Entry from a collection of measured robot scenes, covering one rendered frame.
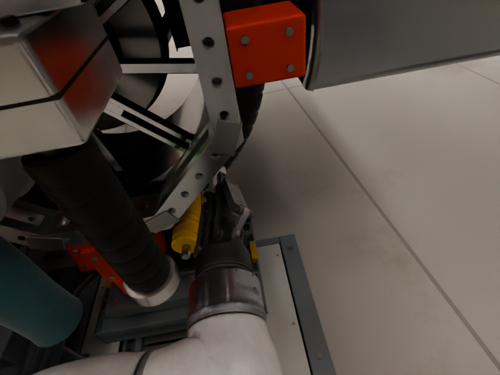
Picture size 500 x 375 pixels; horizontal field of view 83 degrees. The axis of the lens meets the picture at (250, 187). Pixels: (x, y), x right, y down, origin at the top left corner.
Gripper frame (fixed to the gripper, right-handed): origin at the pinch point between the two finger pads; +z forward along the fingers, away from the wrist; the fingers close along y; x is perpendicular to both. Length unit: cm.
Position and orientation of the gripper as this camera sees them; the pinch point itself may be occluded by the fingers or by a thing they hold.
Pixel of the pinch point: (217, 178)
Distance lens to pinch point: 51.4
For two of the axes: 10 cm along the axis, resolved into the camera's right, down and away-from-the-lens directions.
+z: -1.2, -6.8, 7.3
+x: -7.9, -3.8, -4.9
